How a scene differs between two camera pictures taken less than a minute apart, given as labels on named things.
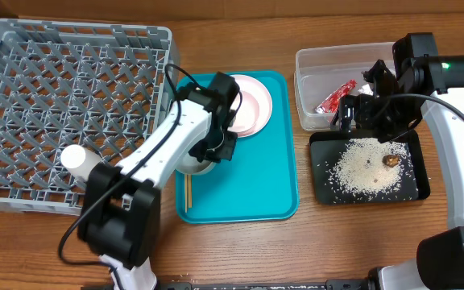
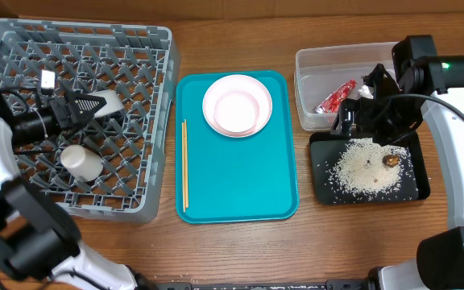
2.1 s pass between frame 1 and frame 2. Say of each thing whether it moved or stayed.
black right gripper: stayed
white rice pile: stayed
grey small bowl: moved
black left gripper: moved
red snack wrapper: stayed
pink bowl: stayed
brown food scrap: stayed
